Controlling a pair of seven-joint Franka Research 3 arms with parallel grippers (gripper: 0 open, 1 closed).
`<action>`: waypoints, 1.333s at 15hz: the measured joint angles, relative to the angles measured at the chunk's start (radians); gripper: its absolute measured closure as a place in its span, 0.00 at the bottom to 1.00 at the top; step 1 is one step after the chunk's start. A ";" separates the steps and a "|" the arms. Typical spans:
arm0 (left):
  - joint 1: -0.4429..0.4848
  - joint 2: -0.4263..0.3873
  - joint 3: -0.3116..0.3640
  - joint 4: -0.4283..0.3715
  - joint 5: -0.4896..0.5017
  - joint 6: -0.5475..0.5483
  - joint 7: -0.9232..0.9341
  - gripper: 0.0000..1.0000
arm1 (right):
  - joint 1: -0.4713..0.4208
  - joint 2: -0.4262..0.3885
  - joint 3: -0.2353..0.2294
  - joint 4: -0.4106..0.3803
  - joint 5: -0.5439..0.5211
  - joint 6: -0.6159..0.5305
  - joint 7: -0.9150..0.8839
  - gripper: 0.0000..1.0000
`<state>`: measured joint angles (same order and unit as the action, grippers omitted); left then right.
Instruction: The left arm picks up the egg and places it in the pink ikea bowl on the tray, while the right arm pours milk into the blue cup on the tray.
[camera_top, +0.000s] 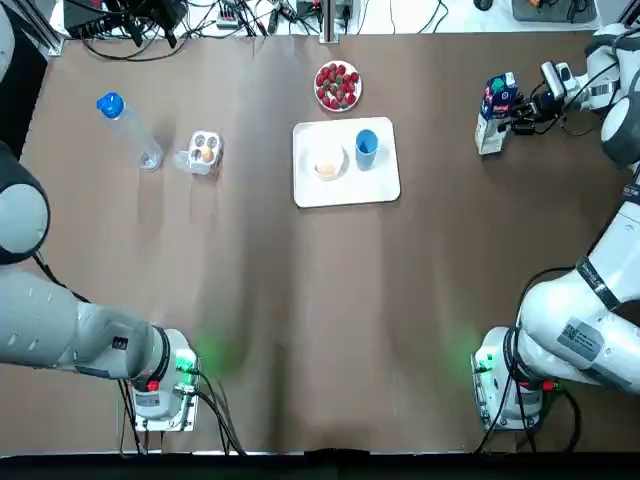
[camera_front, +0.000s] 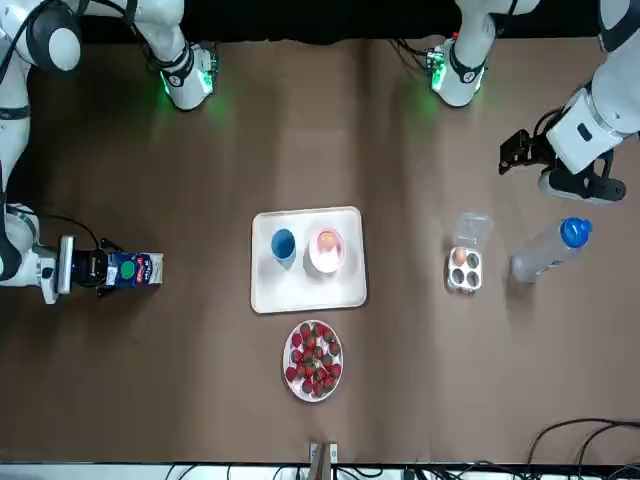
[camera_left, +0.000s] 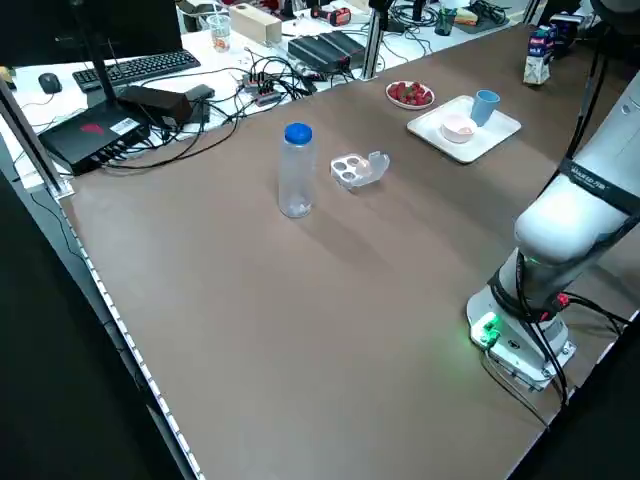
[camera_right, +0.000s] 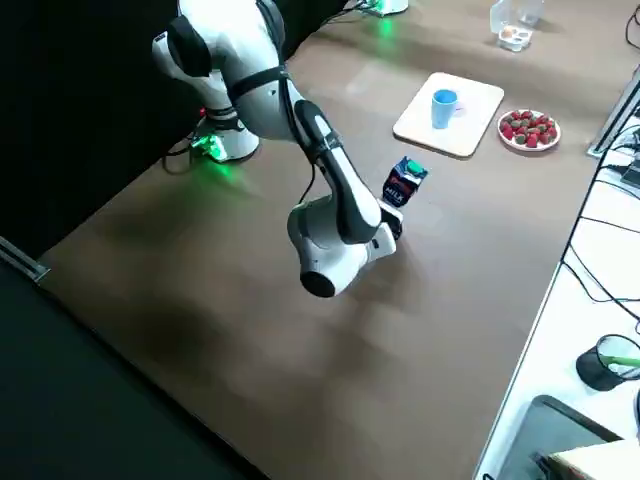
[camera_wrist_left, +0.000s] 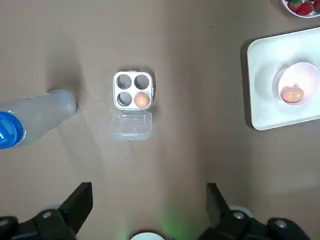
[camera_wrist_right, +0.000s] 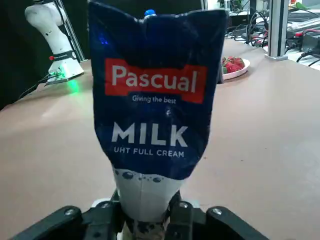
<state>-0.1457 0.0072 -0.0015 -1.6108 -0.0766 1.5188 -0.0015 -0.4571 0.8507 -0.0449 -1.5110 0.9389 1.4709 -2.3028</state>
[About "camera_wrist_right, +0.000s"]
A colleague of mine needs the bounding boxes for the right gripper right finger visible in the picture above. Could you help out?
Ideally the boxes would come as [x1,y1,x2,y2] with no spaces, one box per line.
[164,191,270,240]

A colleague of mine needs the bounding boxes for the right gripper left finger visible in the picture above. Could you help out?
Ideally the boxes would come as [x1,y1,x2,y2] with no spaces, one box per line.
[10,191,126,240]

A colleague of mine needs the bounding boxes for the blue white milk carton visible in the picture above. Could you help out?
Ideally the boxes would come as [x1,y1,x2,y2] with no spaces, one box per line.
[87,0,228,240]

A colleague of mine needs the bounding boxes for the white round plate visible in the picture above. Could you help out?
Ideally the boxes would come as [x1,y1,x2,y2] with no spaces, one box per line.
[221,56,251,81]

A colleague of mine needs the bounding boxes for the pile of red strawberries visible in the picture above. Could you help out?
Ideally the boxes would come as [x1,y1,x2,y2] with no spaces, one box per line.
[221,56,245,74]

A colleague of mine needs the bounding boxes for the black left base cables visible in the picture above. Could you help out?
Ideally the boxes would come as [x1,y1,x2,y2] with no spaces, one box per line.
[18,74,57,101]

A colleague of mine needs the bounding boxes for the aluminium camera post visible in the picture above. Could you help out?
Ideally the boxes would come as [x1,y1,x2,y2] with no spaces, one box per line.
[264,0,290,61]

